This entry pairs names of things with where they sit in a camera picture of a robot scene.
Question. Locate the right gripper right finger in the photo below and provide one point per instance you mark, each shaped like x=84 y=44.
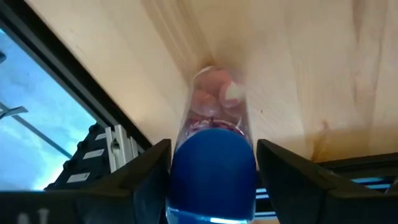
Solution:
x=295 y=193

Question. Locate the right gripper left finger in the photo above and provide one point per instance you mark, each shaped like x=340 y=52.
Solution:
x=133 y=193

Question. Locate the clear bottle blue cap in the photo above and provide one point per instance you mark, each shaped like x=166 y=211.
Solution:
x=214 y=174

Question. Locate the silver aluminium extrusion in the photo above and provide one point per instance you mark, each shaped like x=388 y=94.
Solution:
x=119 y=146

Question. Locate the black rack white labels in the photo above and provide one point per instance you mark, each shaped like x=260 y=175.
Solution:
x=84 y=165

